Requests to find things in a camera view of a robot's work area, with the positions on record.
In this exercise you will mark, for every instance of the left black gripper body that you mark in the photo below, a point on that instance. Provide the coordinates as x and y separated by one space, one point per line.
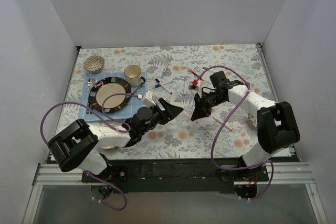
163 111

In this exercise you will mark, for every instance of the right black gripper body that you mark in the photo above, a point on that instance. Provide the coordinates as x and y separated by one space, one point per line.
203 103

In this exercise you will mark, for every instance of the orange cap marker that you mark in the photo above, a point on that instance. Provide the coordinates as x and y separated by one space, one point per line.
186 114

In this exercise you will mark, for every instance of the black cap marker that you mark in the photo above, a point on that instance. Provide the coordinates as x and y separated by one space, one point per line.
163 86

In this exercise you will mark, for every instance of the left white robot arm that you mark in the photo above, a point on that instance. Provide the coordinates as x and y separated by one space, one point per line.
77 145

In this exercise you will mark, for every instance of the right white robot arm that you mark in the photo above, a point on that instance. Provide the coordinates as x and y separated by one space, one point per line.
276 124

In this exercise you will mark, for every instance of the light blue pen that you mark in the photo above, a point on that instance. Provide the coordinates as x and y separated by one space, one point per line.
165 69

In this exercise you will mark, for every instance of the floral tablecloth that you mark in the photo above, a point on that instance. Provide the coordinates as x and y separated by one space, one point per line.
169 102

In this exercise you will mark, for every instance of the floral dark bowl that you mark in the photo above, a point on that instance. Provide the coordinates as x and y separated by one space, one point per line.
252 121

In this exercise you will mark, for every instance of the cream mug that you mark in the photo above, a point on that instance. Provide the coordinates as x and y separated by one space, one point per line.
133 74

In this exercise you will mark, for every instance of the dark rimmed plate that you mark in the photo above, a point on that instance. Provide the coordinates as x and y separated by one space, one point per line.
108 95

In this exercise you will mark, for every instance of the plain cream bowl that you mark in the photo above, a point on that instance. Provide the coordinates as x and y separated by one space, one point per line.
108 148

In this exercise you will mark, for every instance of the patterned grey bowl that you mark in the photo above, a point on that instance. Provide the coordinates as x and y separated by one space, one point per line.
94 64

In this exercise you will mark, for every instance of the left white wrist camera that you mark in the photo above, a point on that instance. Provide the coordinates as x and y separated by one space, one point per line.
146 98

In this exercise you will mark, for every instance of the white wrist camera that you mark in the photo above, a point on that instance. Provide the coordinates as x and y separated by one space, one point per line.
195 88
146 98

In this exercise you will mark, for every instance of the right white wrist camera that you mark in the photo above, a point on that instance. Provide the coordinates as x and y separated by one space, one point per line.
195 88

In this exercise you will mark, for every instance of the aluminium frame rail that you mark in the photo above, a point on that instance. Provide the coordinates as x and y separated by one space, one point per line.
125 171

